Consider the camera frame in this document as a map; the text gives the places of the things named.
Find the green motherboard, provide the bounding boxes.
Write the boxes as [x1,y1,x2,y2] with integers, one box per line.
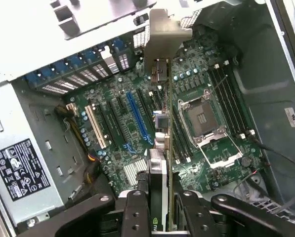
[63,23,270,198]

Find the blue expansion slot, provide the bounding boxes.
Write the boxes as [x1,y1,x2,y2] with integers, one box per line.
[126,91,153,146]

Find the black and grey PC case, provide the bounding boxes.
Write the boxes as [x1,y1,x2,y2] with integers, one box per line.
[0,0,295,237]

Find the black expansion slot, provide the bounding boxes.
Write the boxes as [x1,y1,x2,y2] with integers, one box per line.
[136,87,160,135]
[97,101,121,150]
[107,98,130,149]

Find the black braided cable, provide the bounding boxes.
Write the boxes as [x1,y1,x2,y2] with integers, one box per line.
[136,171,150,193]

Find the yellow and black power cables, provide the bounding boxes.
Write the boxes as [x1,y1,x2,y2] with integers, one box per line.
[53,103,102,188]

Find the thin black wire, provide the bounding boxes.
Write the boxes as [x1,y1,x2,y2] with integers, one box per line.
[251,137,295,179]

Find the white expansion slot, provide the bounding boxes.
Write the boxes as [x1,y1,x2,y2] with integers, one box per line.
[84,105,108,150]

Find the silver drive cage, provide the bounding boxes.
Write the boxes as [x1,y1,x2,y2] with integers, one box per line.
[233,177,295,223]

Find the silver chipset heatsink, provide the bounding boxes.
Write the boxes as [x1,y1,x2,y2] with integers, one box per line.
[124,159,148,185]

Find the metal socket cover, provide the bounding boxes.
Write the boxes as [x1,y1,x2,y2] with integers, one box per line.
[198,134,244,170]

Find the CPU socket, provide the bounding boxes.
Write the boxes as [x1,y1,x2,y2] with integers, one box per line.
[177,95,227,143]

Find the black plastic shroud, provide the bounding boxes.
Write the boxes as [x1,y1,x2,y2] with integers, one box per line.
[82,170,121,200]

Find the thin locking lever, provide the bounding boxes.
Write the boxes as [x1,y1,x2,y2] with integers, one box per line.
[206,75,229,97]

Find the grey parts rack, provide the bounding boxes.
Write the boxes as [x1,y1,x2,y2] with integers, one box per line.
[47,0,158,41]

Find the grey power supply with label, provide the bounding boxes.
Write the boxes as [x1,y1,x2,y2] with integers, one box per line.
[0,80,66,224]

